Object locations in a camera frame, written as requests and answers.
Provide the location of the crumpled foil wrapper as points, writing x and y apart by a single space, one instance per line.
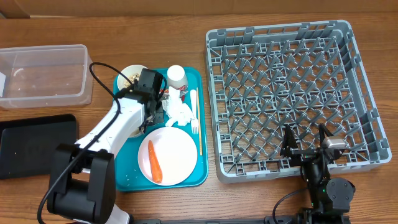
173 97

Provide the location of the teal plastic tray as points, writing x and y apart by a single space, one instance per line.
128 174

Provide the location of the white plastic fork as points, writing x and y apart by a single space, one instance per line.
194 121

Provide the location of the white round plate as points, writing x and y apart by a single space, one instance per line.
176 152

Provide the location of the white bowl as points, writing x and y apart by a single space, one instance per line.
131 73

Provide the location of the wooden chopstick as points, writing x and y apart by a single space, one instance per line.
199 124

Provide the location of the crumpled white tissue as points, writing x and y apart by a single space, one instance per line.
181 115

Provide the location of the nut shells pile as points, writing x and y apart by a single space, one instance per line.
130 79

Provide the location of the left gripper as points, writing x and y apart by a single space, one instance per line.
158 115

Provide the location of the grey plastic dishwasher rack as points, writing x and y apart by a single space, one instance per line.
264 78

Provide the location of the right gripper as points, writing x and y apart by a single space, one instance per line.
289 144

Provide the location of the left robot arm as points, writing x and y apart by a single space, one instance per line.
82 183

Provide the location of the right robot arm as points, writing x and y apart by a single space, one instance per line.
330 197

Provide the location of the orange carrot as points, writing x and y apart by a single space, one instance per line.
154 164

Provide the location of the white paper cup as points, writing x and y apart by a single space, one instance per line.
177 78

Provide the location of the clear plastic bin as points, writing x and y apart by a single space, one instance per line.
43 76

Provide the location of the black waste tray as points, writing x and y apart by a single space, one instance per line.
27 145

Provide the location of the grey bowl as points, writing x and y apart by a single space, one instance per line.
136 133

